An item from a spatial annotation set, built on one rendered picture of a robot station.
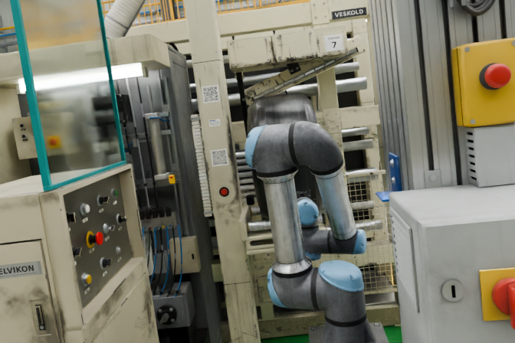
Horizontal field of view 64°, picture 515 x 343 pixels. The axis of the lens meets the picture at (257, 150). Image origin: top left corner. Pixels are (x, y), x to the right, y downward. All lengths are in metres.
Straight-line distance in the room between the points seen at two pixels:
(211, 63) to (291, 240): 0.99
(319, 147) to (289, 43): 1.16
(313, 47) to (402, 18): 1.40
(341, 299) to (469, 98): 0.66
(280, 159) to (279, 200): 0.12
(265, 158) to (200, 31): 0.96
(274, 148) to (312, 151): 0.10
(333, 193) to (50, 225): 0.75
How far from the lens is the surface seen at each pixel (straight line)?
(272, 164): 1.08
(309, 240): 1.33
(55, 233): 1.19
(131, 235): 1.70
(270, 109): 1.75
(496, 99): 0.75
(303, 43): 2.14
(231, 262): 1.99
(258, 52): 2.13
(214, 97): 1.87
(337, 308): 1.19
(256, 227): 1.84
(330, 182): 1.12
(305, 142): 1.04
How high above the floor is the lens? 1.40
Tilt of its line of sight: 5 degrees down
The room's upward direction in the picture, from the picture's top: 7 degrees counter-clockwise
